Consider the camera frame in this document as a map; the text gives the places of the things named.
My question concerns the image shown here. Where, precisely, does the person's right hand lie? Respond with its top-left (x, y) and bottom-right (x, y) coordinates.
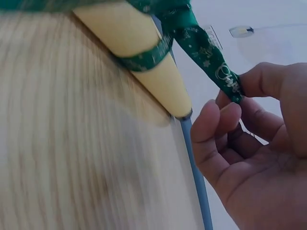
top-left (191, 62), bottom-right (307, 230)

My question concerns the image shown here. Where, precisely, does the green gold-printed ribbon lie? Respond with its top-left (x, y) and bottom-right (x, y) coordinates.
top-left (0, 0), bottom-right (246, 104)

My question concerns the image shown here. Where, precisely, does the small clear box with cable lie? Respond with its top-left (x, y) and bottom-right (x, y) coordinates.
top-left (229, 25), bottom-right (307, 38)

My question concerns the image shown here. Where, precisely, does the pale yellow box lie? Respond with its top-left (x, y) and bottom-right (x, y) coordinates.
top-left (71, 6), bottom-right (193, 119)

